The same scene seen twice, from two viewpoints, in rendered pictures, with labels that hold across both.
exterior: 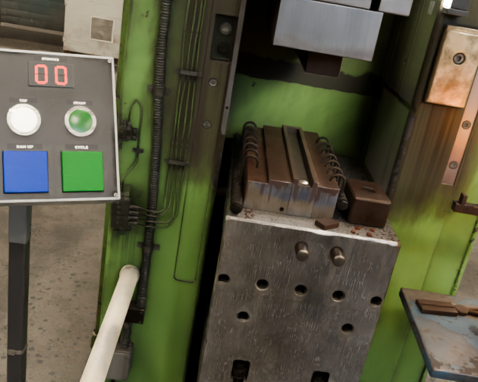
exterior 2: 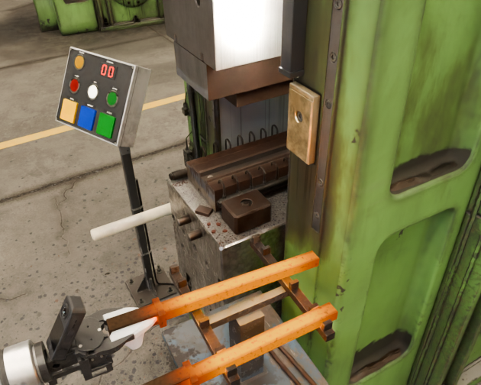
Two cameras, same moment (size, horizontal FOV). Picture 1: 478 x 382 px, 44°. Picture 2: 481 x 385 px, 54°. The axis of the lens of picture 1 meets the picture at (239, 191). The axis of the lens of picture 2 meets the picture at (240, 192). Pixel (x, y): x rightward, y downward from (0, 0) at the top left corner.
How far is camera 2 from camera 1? 1.50 m
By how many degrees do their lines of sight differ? 57
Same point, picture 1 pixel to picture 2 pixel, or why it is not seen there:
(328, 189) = (211, 187)
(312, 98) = not seen: hidden behind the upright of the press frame
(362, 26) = (200, 72)
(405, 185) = (292, 215)
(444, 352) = (188, 332)
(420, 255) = (307, 282)
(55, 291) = not seen: hidden behind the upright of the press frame
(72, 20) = not seen: outside the picture
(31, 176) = (86, 121)
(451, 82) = (297, 137)
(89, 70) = (123, 71)
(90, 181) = (105, 131)
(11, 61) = (95, 61)
